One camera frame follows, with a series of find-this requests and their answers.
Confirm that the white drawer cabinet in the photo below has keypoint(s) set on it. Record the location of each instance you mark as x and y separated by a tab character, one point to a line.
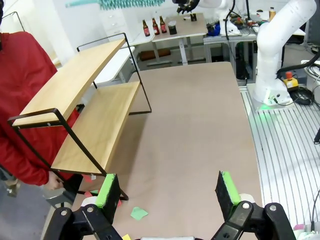
112	25

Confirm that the red paper scrap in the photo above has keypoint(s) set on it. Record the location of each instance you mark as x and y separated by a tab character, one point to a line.
88	193
120	202

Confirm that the yellow paper scrap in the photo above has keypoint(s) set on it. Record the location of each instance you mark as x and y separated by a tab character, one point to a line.
125	237

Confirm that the small black cup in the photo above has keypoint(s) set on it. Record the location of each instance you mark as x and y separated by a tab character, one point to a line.
193	17

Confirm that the aluminium frame workbench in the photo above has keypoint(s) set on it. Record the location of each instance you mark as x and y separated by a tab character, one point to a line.
225	41

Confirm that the brown box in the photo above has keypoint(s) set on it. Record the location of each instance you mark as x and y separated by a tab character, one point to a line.
155	53

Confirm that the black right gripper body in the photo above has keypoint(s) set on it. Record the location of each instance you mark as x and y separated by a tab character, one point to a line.
186	3

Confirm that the person in red jacket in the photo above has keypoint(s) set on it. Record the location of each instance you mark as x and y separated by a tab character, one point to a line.
20	75

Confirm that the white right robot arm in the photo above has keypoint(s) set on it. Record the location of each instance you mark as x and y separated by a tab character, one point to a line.
270	50

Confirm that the brown beer bottle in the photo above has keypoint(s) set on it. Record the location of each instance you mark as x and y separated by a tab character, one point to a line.
146	28
163	25
155	27

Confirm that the white side table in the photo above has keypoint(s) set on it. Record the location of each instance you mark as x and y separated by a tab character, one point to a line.
117	65

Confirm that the person's right hand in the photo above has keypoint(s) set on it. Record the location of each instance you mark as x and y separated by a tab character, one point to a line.
55	183

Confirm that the orange bottle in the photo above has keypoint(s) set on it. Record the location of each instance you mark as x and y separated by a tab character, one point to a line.
272	14

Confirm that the blue object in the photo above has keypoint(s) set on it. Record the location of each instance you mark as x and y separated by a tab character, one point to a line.
215	29

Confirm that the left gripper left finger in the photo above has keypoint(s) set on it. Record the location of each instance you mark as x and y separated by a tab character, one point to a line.
110	197

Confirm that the yellow emergency stop box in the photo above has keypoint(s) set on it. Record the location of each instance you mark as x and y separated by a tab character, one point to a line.
290	82

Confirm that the two-tier wooden black-framed shelf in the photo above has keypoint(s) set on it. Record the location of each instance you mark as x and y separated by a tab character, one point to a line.
70	82

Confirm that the white paper scrap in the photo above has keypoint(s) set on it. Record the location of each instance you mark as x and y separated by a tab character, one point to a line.
93	177

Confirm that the large black cup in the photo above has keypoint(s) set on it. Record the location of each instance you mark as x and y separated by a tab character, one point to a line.
172	28

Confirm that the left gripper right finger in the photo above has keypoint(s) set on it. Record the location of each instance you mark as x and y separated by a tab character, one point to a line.
228	197

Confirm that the teal microfibre duster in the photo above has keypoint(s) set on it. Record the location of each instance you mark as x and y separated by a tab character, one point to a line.
120	3

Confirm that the black computer case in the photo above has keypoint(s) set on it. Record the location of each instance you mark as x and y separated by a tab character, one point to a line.
242	67

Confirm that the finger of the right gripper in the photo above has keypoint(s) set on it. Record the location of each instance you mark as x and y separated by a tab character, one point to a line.
180	10
188	10

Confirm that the brown-topped background table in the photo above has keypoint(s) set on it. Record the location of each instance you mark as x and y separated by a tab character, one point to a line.
185	31

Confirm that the aluminium profile base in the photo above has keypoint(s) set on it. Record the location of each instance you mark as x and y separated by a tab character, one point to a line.
282	155

